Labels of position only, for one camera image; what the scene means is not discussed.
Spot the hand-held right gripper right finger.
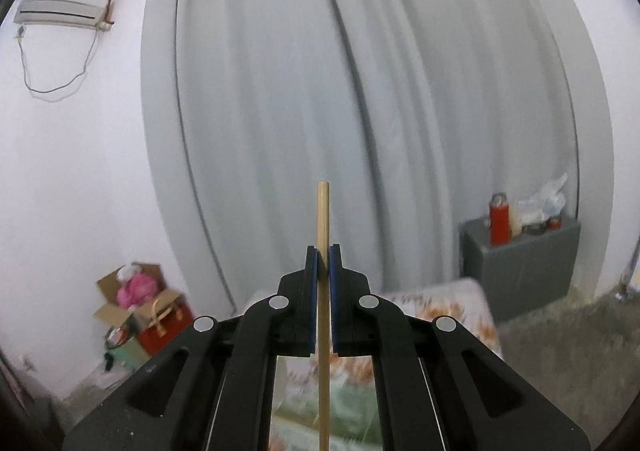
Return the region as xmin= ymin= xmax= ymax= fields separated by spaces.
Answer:
xmin=329 ymin=244 xmax=591 ymax=451

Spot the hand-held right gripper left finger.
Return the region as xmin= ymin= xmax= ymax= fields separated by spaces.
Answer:
xmin=62 ymin=246 xmax=318 ymax=451

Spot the wooden chopstick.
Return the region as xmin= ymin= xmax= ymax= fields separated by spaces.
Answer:
xmin=316 ymin=181 xmax=332 ymax=451

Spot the floral plaid tablecloth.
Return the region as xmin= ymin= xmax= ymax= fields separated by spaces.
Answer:
xmin=270 ymin=277 xmax=503 ymax=451

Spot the red gift bag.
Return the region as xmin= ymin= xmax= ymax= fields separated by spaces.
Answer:
xmin=135 ymin=290 xmax=195 ymax=357

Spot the pink plastic bag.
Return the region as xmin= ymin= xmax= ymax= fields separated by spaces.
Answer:
xmin=117 ymin=273 xmax=158 ymax=309

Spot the red thermos bottle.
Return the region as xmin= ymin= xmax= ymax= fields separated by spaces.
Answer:
xmin=489 ymin=192 xmax=512 ymax=246

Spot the grey cabinet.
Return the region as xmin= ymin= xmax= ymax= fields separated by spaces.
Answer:
xmin=459 ymin=216 xmax=582 ymax=322

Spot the teal paper bag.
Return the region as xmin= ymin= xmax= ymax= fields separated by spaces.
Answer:
xmin=105 ymin=326 xmax=151 ymax=372

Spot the open cardboard box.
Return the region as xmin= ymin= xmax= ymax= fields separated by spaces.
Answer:
xmin=94 ymin=262 xmax=183 ymax=332

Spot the grey curtain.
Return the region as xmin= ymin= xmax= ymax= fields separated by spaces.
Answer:
xmin=175 ymin=0 xmax=581 ymax=312

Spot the white tissue pack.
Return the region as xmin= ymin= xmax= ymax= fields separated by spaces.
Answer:
xmin=517 ymin=174 xmax=568 ymax=232

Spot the white air conditioner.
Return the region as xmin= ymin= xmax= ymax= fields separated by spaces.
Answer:
xmin=14 ymin=0 xmax=113 ymax=29

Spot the air conditioner power cord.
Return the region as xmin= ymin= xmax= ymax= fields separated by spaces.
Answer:
xmin=15 ymin=26 xmax=101 ymax=102

